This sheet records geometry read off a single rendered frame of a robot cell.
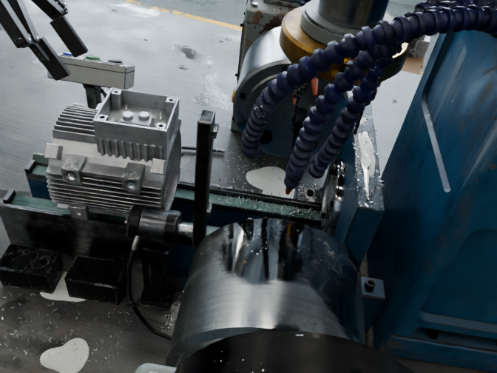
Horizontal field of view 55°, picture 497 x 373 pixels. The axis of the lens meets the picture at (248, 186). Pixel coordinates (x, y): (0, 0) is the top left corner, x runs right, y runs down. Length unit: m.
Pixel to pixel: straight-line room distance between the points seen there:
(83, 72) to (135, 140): 0.34
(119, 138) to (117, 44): 0.97
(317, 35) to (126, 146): 0.36
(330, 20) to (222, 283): 0.36
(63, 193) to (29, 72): 0.80
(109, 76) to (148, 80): 0.48
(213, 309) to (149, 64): 1.19
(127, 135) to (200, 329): 0.37
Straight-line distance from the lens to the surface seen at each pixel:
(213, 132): 0.64
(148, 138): 0.80
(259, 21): 1.18
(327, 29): 0.65
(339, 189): 0.82
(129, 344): 0.93
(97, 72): 1.09
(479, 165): 0.66
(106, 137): 0.82
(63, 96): 1.51
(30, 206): 1.01
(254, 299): 0.55
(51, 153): 0.86
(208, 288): 0.59
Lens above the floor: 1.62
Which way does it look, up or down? 43 degrees down
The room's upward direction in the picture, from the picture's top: 9 degrees clockwise
